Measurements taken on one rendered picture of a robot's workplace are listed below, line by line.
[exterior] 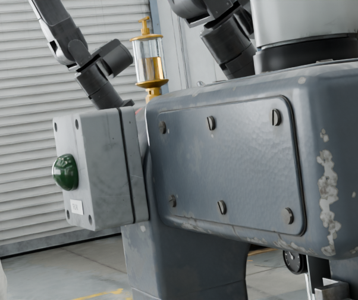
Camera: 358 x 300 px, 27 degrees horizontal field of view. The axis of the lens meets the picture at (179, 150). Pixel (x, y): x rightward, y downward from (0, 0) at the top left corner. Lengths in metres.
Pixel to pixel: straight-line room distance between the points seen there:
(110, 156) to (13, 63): 7.73
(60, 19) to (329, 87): 1.23
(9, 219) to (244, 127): 7.83
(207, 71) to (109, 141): 8.60
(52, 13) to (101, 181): 1.05
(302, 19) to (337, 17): 0.03
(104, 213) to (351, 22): 0.25
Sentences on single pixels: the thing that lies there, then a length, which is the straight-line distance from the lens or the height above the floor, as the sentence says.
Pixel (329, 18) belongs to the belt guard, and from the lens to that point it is 0.61.
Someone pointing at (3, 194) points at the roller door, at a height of 0.68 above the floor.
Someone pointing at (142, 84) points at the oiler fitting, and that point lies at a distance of 0.63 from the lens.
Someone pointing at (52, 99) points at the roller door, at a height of 1.63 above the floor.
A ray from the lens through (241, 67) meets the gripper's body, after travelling 1.05.
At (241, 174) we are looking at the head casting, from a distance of 0.45.
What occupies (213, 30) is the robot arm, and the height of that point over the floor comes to 1.42.
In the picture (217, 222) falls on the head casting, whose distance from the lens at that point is 0.49.
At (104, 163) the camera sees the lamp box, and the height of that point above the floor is 1.29.
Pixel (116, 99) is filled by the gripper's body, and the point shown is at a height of 1.36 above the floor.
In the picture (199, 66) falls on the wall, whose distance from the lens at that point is 9.11.
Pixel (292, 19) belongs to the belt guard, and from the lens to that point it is 0.61.
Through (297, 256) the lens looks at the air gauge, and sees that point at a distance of 0.78.
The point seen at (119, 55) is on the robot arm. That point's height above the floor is 1.46.
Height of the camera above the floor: 1.32
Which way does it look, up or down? 3 degrees down
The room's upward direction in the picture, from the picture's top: 8 degrees counter-clockwise
